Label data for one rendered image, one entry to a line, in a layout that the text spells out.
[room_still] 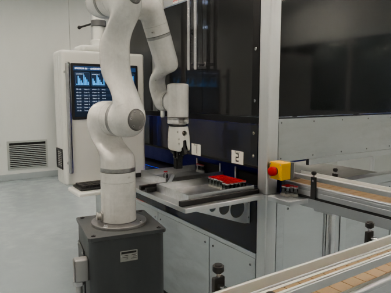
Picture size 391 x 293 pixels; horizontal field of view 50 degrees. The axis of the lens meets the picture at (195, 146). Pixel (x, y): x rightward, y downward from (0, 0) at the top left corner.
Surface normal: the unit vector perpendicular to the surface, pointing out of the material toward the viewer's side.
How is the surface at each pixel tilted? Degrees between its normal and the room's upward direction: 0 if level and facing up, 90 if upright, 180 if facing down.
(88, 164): 90
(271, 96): 90
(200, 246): 90
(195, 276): 90
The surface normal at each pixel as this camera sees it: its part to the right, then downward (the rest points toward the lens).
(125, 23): 0.59, 0.66
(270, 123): 0.56, 0.10
